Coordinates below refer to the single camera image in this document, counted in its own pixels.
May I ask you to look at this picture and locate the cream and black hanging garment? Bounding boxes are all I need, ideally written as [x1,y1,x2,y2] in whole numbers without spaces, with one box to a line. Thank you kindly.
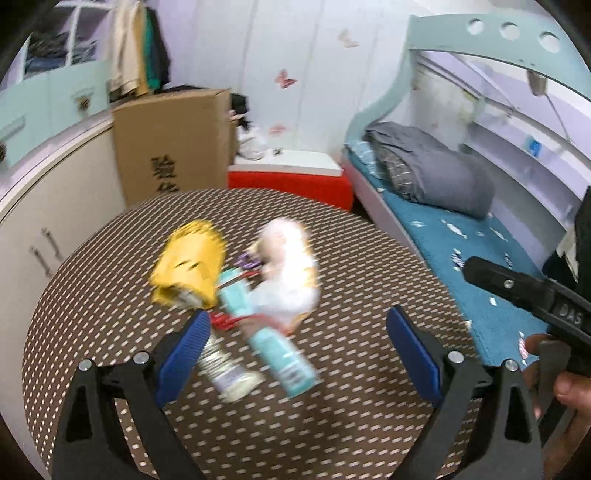
[544,184,591,287]

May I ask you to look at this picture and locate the teal spray bottle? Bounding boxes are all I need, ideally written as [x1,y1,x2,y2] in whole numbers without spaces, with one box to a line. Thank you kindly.
[247,323,319,398]

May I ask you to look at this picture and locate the cream hanging jacket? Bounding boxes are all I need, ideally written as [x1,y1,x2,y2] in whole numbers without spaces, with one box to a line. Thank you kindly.
[108,0,139,95]

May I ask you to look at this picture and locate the grey plaid pillow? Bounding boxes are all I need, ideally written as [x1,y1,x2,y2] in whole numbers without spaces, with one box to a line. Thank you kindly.
[376,143,416,201]

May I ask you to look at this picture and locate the grey folded clothes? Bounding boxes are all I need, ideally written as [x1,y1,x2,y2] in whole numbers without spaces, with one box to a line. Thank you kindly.
[25,34,70,75]

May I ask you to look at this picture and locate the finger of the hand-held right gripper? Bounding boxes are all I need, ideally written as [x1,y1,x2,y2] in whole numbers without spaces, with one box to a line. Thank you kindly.
[463,255,556,320]

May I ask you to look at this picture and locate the brown polka dot tablecloth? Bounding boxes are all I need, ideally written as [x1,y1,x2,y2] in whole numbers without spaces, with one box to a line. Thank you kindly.
[21,187,485,480]

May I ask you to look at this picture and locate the low white cabinet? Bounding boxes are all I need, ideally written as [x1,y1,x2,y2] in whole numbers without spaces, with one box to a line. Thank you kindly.
[0,113,127,365]

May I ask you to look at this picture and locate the blue checked pillow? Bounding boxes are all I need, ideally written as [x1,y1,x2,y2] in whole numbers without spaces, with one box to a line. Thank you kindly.
[347,141,386,178]

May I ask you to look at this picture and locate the white snack bag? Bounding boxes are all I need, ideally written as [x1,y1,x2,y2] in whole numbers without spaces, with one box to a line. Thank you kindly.
[249,218,320,335]

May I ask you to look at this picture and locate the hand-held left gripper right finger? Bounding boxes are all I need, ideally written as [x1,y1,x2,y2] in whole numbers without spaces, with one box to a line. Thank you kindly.
[385,305,546,480]

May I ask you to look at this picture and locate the mint and white stair cabinet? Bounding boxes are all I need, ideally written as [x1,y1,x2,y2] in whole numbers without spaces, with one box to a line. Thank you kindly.
[0,0,116,169]

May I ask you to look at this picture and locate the beige hanging shirt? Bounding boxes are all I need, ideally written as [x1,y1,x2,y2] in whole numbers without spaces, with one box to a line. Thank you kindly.
[131,2,151,95]

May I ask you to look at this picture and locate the white plastic bottle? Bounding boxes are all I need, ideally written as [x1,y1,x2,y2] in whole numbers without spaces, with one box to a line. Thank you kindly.
[196,330,265,403]

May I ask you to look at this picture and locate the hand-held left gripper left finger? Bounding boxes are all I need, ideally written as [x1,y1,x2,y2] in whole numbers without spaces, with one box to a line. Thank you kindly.
[54,309,211,480]

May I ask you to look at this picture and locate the green hanging garment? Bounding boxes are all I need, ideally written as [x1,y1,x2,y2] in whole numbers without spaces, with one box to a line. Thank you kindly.
[144,9,162,90]

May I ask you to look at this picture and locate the person's right hand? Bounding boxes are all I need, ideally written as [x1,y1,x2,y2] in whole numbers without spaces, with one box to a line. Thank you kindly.
[522,333,591,480]

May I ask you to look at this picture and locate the mint bunk bed frame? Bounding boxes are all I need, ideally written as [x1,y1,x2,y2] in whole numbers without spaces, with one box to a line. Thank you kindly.
[342,14,591,333]

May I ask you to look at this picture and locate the pale green wardrobe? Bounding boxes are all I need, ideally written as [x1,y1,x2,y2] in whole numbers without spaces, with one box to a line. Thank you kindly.
[152,0,416,158]

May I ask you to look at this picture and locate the large cardboard box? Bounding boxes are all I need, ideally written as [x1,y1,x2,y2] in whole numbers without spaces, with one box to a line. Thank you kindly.
[112,88,237,208]

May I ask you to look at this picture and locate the red wrapper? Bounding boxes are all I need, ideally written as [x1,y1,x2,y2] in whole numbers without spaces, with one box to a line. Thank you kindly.
[210,311,252,330]

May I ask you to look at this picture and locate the grey duvet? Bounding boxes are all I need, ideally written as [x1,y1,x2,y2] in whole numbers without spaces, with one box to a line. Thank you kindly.
[365,121,496,220]

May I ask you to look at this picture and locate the black hanging coat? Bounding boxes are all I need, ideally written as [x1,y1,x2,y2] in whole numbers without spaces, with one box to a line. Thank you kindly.
[152,4,172,88]

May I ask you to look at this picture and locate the purple wrapper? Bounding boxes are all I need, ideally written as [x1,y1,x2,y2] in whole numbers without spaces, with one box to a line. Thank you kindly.
[236,251,264,273]

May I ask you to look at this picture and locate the red bench with white top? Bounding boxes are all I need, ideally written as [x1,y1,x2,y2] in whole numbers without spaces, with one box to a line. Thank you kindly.
[228,149,355,213]

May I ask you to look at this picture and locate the teal patterned bed sheet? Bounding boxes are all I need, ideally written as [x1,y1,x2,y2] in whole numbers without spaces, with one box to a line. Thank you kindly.
[346,141,568,370]

